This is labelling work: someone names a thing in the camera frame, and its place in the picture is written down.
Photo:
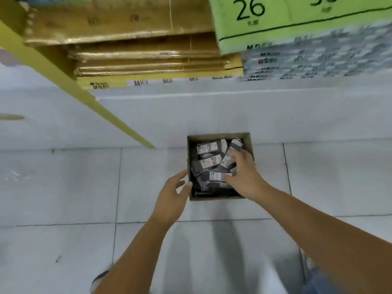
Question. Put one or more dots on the person's right hand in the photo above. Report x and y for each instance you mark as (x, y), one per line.
(248, 180)

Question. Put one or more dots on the person's left hand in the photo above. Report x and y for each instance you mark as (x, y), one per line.
(168, 205)

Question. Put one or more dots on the pile of lead refill cases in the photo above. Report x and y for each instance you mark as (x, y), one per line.
(208, 162)

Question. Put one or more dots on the small brown cardboard box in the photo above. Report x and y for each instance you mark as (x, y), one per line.
(214, 136)

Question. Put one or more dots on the person's left forearm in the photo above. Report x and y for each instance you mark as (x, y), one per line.
(134, 260)

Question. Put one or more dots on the person's right forearm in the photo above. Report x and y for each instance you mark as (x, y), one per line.
(321, 238)

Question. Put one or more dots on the white grey sneaker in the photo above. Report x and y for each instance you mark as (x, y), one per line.
(97, 278)

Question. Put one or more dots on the blue jeans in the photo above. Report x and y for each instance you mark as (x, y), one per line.
(318, 286)

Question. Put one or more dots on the stack of gold paper packs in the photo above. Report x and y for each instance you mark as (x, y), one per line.
(122, 24)

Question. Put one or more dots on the yellow shelf post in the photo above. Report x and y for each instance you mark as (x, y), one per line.
(76, 91)

